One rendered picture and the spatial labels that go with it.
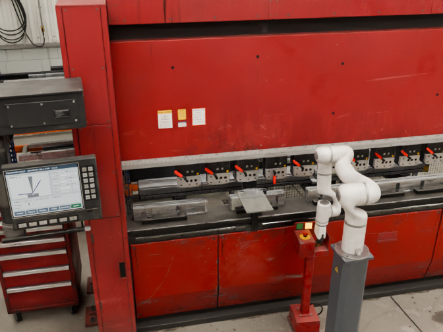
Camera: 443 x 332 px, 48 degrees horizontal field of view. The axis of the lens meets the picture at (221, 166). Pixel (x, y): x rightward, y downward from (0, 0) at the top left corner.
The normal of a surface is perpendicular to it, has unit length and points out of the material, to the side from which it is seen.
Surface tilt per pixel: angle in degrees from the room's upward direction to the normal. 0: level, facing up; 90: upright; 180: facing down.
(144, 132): 90
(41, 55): 90
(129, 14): 90
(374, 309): 0
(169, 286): 90
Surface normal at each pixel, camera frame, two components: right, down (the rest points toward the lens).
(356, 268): 0.27, 0.41
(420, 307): 0.00, -0.90
